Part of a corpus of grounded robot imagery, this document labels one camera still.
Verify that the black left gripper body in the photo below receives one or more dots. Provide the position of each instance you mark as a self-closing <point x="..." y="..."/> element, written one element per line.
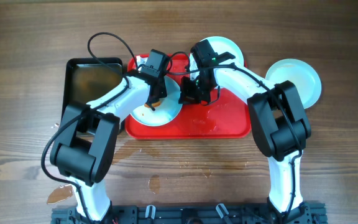
<point x="161" y="93"/>

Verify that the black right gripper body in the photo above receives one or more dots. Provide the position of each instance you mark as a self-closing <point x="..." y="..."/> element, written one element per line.
<point x="196" y="90"/>

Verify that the white plate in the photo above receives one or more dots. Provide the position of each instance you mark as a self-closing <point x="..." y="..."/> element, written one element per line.
<point x="302" y="75"/>
<point x="219" y="45"/>
<point x="165" y="112"/>

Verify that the orange green sponge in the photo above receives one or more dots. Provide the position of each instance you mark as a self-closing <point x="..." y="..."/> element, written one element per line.
<point x="153" y="105"/>

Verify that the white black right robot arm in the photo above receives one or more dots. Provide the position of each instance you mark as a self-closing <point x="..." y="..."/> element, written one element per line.
<point x="279" y="123"/>

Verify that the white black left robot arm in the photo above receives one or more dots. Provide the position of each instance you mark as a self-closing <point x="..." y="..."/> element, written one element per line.
<point x="83" y="147"/>

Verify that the red plastic tray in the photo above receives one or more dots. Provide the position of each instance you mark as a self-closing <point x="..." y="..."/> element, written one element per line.
<point x="228" y="117"/>

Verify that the black water tray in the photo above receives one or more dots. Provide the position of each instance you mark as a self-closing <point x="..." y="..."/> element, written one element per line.
<point x="86" y="80"/>

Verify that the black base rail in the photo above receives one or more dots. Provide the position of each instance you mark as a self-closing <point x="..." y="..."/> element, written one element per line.
<point x="221" y="213"/>

